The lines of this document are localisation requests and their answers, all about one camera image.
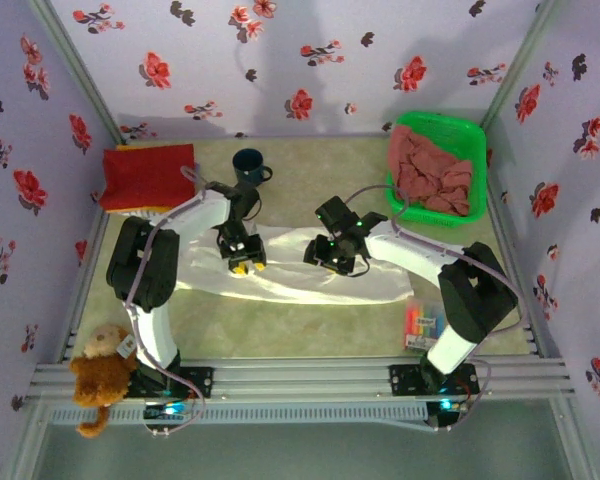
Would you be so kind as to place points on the red folded t-shirt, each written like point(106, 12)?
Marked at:
point(145, 175)

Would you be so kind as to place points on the dark blue mug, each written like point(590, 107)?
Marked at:
point(247, 165)

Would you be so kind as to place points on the dusty pink crumpled t-shirt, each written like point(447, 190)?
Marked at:
point(425, 170)

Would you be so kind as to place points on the pack of coloured markers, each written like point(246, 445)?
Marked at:
point(422, 320)

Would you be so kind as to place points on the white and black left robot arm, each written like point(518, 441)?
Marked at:
point(157, 330)

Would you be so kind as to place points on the aluminium side rail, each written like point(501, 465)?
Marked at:
point(80, 300)
point(500, 210)

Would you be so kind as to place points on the brown monkey plush toy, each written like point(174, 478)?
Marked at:
point(100, 380)

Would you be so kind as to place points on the aluminium cross rail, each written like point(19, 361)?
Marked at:
point(305, 380)

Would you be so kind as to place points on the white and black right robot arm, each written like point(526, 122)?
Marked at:
point(415, 255)

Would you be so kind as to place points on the green plastic basket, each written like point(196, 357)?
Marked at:
point(475, 150)

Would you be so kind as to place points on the white t-shirt with black print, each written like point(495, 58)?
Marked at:
point(290, 285)

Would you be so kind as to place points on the aluminium corner post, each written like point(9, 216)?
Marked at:
point(75, 65)
point(522, 55)

